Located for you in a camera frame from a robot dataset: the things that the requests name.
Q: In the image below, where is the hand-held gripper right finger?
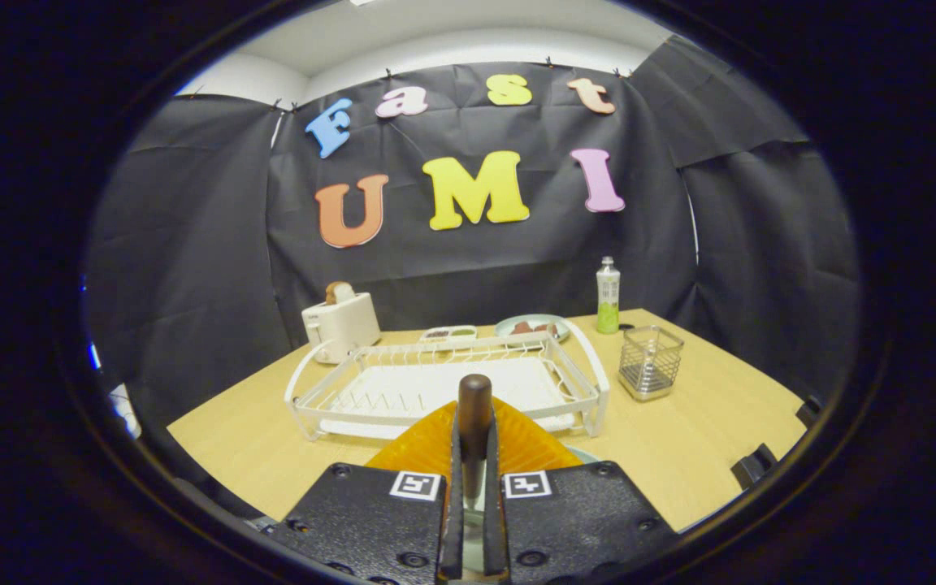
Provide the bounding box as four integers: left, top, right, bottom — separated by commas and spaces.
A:
484, 396, 680, 584

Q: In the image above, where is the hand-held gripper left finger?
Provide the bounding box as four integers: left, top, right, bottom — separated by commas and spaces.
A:
261, 398, 469, 584

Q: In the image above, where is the white dish rack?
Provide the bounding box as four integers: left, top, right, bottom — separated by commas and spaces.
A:
284, 319, 611, 442

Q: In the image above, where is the wooden handled metal spoon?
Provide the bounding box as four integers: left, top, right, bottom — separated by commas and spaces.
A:
457, 374, 493, 579

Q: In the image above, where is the metal wire basket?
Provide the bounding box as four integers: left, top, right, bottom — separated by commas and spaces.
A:
617, 326, 686, 402

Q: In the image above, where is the small white sauce dish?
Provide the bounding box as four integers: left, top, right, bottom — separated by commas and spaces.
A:
419, 325, 479, 344

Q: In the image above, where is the small green food plate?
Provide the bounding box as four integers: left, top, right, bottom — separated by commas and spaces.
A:
494, 314, 572, 345

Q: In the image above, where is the white toaster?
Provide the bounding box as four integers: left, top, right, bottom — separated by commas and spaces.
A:
301, 292, 382, 364

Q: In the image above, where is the green and white bottle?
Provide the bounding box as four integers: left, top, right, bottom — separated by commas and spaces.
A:
596, 257, 622, 335

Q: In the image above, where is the black backdrop cloth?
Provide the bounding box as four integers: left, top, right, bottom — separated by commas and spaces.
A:
84, 37, 860, 407

